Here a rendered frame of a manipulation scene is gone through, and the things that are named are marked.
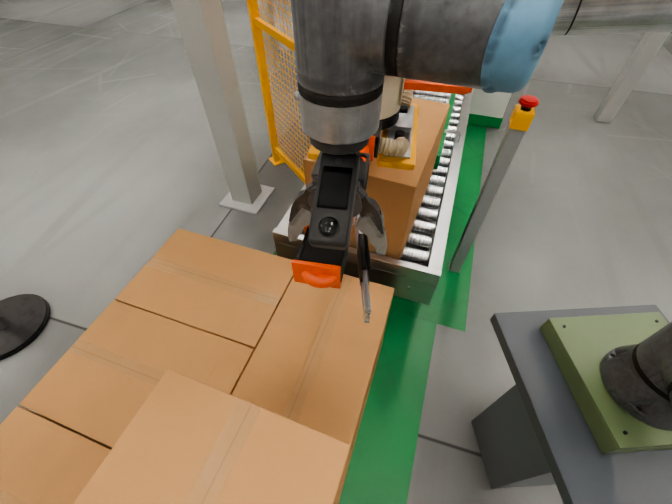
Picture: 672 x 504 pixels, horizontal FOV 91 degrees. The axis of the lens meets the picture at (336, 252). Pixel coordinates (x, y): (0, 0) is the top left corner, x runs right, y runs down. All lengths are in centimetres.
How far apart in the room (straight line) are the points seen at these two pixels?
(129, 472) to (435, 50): 75
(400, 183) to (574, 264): 163
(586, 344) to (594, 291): 136
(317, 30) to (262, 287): 110
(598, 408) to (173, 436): 91
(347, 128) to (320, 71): 6
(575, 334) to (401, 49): 93
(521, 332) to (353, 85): 90
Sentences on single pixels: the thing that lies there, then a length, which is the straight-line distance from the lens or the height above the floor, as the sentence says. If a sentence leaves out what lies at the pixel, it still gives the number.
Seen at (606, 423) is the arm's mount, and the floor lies 81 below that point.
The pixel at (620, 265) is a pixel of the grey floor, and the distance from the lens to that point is 270.
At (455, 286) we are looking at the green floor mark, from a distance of 208.
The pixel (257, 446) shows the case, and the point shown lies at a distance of 70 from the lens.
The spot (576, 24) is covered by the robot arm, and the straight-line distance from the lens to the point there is 46.
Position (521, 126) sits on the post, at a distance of 156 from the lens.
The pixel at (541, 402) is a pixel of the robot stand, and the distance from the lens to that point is 104.
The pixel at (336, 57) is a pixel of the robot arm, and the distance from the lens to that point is 34.
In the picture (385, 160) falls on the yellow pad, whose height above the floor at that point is 111.
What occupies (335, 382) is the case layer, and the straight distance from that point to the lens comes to 114.
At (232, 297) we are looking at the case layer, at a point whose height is 54.
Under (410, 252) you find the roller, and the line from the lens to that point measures 144.
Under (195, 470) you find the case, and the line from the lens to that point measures 73.
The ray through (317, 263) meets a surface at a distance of 49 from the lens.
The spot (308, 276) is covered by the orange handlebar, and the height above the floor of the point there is 122.
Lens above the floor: 162
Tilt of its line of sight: 50 degrees down
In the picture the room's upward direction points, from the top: straight up
